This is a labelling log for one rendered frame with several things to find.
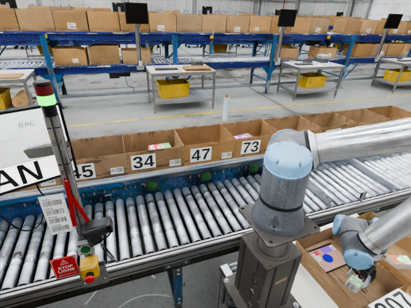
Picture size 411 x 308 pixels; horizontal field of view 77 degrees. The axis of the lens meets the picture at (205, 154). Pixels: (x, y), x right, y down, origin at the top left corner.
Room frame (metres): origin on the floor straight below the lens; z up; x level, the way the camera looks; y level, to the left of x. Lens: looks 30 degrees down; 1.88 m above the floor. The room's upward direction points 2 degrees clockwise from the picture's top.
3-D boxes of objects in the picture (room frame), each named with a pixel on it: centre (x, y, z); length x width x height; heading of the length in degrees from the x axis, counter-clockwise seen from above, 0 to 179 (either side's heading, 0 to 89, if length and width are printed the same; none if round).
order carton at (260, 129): (1.90, -0.35, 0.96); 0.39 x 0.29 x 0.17; 111
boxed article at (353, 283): (0.78, -0.74, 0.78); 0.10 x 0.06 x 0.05; 126
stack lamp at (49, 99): (0.80, 0.52, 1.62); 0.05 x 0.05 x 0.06
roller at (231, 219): (1.33, -0.13, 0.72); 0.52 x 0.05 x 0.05; 21
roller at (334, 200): (1.61, -0.86, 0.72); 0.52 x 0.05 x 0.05; 21
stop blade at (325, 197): (1.57, -0.77, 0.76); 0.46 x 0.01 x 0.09; 21
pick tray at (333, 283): (0.83, -0.69, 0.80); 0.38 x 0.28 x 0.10; 25
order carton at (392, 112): (2.45, -1.82, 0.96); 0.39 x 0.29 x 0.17; 111
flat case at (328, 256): (0.91, -0.65, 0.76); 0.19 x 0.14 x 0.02; 113
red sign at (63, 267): (0.75, 0.57, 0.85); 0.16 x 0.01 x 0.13; 111
